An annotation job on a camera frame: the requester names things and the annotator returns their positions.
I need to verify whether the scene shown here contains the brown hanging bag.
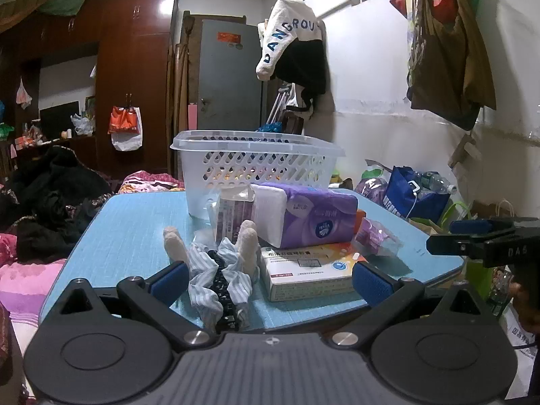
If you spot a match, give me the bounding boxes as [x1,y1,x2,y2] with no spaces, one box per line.
[407,0,496,131]

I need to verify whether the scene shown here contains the grey metal door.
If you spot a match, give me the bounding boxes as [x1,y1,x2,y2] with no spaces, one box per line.
[197,19,263,131]

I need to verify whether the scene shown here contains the person right hand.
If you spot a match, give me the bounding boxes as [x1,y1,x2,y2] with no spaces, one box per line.
[510,282,540,334]

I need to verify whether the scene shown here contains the purple tissue pack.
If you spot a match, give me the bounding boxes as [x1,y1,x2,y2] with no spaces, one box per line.
[252,184,358,249]

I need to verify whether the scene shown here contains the black television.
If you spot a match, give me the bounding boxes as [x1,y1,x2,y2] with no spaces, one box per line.
[38,101,80,141]

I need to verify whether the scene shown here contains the white plastic basket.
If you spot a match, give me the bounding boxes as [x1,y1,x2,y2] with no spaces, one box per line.
[170,130,345,219]

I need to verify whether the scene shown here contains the blue shopping bag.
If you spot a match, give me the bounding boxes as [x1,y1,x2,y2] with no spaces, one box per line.
[382,166,450,222]

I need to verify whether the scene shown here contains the pink floral bedding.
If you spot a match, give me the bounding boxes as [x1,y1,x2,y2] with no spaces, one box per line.
[0,169,185,402]

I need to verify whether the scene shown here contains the white hoodie blue letters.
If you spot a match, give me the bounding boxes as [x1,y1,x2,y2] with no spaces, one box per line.
[255,0,322,81]

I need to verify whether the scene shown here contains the black hanging garment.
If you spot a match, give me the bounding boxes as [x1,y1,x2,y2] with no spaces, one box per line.
[271,38,327,112]

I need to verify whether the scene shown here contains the white orange medicine box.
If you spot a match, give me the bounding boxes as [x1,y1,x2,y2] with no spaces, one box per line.
[259,243,365,302]

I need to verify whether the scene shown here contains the blue plastic bag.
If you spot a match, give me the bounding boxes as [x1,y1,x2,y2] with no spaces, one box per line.
[257,121,283,134]

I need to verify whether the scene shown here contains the plush doll striped clothes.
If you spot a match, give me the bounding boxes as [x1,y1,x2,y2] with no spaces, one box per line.
[163,219,261,334]

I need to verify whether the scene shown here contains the black clothes pile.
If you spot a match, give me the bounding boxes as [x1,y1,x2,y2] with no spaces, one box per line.
[1,146,113,263]

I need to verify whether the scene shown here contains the pink plastic packet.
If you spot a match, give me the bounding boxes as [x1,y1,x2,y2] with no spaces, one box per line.
[351,218,403,257]

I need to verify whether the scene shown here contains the orange white hanging bag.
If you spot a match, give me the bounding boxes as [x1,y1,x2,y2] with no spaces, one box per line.
[108,106,143,152]

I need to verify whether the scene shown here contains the red brown wooden wardrobe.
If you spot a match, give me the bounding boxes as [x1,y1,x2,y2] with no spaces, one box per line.
[1,0,178,179]

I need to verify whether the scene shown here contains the purple plastic bag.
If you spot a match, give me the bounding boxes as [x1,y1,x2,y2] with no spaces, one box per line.
[354,177,388,206]

